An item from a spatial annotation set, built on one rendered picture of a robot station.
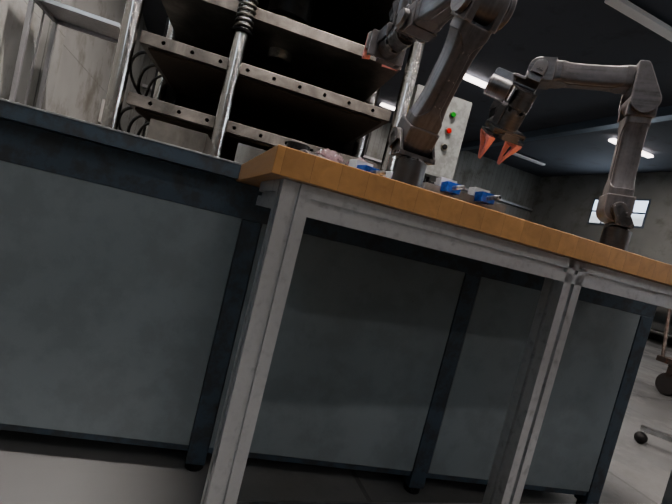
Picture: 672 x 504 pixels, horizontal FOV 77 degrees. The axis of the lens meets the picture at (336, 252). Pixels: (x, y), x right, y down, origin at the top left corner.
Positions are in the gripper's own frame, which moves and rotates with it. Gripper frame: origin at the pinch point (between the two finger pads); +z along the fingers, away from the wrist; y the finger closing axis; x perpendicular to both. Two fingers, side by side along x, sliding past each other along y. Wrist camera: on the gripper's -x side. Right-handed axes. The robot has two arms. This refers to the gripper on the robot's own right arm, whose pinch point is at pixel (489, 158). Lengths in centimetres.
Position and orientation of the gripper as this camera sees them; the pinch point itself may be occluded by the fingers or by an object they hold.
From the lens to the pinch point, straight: 131.7
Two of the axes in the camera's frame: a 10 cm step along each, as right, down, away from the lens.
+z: -3.1, 7.9, 5.3
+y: -9.5, -2.2, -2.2
